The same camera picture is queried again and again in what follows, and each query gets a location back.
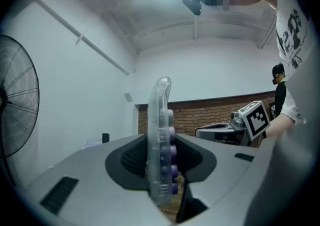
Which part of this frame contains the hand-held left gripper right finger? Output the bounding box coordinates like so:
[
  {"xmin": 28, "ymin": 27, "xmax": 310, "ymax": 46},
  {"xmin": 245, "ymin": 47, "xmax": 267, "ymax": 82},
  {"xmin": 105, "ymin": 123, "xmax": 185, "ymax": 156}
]
[{"xmin": 174, "ymin": 133, "xmax": 261, "ymax": 226}]

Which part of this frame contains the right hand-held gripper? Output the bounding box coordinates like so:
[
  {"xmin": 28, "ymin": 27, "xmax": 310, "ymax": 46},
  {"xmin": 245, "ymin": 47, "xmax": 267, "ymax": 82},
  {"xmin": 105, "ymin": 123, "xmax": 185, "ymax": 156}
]
[{"xmin": 195, "ymin": 100, "xmax": 271, "ymax": 148}]

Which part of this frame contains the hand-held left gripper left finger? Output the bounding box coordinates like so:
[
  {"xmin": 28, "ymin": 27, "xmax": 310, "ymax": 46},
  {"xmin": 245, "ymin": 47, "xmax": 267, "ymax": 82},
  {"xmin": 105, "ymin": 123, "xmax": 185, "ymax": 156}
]
[{"xmin": 24, "ymin": 133, "xmax": 174, "ymax": 226}]

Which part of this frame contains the person's right forearm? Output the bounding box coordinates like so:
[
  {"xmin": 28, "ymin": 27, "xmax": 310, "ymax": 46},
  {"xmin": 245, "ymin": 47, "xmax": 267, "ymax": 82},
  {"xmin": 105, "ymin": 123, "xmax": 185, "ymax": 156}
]
[{"xmin": 265, "ymin": 112, "xmax": 299, "ymax": 141}]

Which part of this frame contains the pale purple folder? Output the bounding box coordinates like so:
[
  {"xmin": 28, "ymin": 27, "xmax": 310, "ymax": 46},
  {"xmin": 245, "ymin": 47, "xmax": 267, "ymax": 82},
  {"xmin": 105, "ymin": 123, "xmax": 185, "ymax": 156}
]
[{"xmin": 81, "ymin": 140, "xmax": 104, "ymax": 150}]

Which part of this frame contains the person's white printed shirt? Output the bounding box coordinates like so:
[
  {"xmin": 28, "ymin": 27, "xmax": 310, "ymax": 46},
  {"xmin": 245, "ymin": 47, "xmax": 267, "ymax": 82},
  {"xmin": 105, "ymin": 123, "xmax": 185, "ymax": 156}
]
[{"xmin": 243, "ymin": 0, "xmax": 320, "ymax": 226}]

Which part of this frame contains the black standing fan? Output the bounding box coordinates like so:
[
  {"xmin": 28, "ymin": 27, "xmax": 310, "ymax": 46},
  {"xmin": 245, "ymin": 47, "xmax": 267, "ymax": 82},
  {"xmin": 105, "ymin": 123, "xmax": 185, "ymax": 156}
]
[{"xmin": 0, "ymin": 34, "xmax": 40, "ymax": 186}]

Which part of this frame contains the black head camera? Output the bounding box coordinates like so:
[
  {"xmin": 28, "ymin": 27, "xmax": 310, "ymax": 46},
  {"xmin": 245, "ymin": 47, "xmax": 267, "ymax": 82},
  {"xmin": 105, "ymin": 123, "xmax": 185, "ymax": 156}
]
[{"xmin": 181, "ymin": 0, "xmax": 203, "ymax": 16}]

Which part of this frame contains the white wall conduit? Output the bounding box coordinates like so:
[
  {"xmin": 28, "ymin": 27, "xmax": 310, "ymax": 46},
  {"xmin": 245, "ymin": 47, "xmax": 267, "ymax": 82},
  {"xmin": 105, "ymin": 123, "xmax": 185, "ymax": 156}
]
[{"xmin": 26, "ymin": 0, "xmax": 131, "ymax": 76}]

